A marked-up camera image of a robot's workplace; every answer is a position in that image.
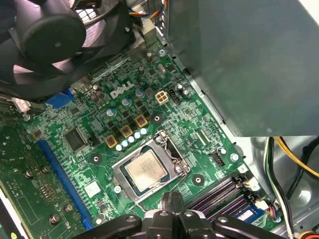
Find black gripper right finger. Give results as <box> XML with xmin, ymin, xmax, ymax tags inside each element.
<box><xmin>174</xmin><ymin>193</ymin><xmax>285</xmax><ymax>239</ymax></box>

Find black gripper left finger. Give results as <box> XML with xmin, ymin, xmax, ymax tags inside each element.
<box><xmin>72</xmin><ymin>192</ymin><xmax>176</xmax><ymax>239</ymax></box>

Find graphics card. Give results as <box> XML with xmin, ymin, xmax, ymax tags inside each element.
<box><xmin>0</xmin><ymin>117</ymin><xmax>88</xmax><ymax>239</ymax></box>

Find metal locking lever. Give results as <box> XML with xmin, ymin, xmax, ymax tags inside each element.
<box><xmin>134</xmin><ymin>171</ymin><xmax>189</xmax><ymax>212</ymax></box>

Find black RAM slot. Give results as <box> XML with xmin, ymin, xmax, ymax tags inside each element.
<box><xmin>199</xmin><ymin>179</ymin><xmax>260</xmax><ymax>220</ymax></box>
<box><xmin>211</xmin><ymin>193</ymin><xmax>257</xmax><ymax>221</ymax></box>
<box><xmin>188</xmin><ymin>174</ymin><xmax>245</xmax><ymax>212</ymax></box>

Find grey power supply unit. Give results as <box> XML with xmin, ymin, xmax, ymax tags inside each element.
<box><xmin>167</xmin><ymin>0</ymin><xmax>319</xmax><ymax>138</ymax></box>

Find white green wire bundle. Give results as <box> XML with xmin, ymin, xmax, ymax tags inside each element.
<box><xmin>263</xmin><ymin>136</ymin><xmax>296</xmax><ymax>239</ymax></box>

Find green Dell motherboard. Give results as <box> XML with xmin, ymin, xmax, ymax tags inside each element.
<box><xmin>0</xmin><ymin>37</ymin><xmax>284</xmax><ymax>239</ymax></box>

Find RAM stick blue label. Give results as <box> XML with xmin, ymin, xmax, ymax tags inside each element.
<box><xmin>231</xmin><ymin>199</ymin><xmax>269</xmax><ymax>226</ymax></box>

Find coloured fan wires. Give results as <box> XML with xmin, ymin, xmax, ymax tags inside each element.
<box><xmin>126</xmin><ymin>0</ymin><xmax>170</xmax><ymax>21</ymax></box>

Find black PC case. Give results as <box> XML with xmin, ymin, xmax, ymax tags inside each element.
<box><xmin>0</xmin><ymin>0</ymin><xmax>319</xmax><ymax>239</ymax></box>

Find yellow wire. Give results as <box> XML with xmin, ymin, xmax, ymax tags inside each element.
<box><xmin>273</xmin><ymin>135</ymin><xmax>319</xmax><ymax>181</ymax></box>

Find blue expansion slot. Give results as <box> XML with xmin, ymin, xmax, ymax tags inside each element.
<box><xmin>36</xmin><ymin>138</ymin><xmax>95</xmax><ymax>230</ymax></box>

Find black case fan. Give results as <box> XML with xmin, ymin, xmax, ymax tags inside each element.
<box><xmin>0</xmin><ymin>0</ymin><xmax>137</xmax><ymax>102</ymax></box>

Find silver CPU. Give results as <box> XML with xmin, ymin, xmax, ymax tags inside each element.
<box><xmin>120</xmin><ymin>146</ymin><xmax>168</xmax><ymax>199</ymax></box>

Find CPU socket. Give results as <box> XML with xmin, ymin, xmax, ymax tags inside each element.
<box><xmin>111</xmin><ymin>129</ymin><xmax>192</xmax><ymax>205</ymax></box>

